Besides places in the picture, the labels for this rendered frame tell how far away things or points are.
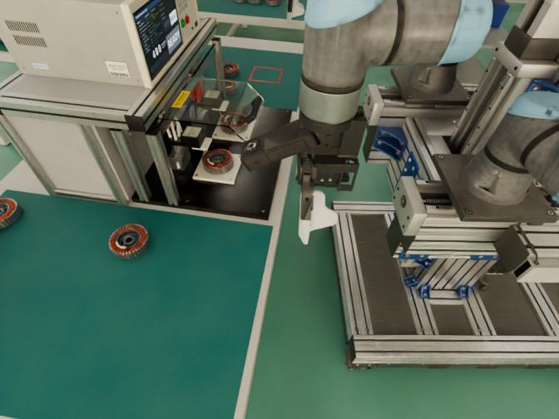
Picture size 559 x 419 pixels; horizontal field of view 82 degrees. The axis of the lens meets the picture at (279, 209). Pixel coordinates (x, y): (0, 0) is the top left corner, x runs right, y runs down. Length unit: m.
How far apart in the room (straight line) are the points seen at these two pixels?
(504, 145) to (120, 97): 0.93
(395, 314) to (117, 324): 1.13
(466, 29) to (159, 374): 0.85
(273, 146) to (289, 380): 1.31
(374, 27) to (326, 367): 1.48
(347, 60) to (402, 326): 1.34
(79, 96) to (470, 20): 0.91
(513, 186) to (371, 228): 1.04
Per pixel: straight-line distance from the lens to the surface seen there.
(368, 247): 1.74
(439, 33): 0.41
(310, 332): 1.70
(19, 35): 1.16
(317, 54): 0.38
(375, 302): 1.59
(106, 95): 1.03
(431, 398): 1.76
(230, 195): 1.12
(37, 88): 1.14
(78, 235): 1.19
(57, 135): 1.12
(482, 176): 0.88
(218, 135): 1.37
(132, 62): 1.01
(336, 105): 0.40
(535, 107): 0.80
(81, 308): 1.03
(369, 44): 0.37
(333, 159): 0.46
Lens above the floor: 1.58
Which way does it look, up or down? 49 degrees down
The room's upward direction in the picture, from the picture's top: 3 degrees clockwise
